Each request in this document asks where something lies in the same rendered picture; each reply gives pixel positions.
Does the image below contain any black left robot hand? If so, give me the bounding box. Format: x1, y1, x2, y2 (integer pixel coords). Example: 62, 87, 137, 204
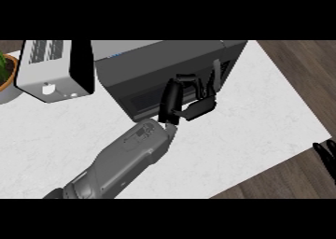
158, 73, 220, 126

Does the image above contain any grey microwave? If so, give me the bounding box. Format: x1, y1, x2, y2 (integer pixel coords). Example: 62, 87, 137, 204
90, 40, 248, 123

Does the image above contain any silver toaster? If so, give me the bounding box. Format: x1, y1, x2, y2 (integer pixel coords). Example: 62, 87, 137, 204
13, 40, 96, 104

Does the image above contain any potted green plant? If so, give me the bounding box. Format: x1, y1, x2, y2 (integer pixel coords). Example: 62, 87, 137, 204
0, 40, 25, 105

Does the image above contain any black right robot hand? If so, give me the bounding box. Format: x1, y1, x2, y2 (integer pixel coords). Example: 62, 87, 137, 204
311, 136, 336, 199

